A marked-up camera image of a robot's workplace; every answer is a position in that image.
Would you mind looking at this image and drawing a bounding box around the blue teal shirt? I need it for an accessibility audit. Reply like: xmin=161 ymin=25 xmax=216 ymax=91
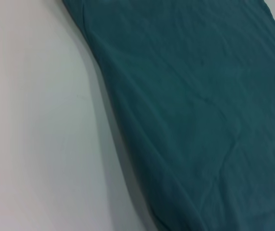
xmin=62 ymin=0 xmax=275 ymax=231

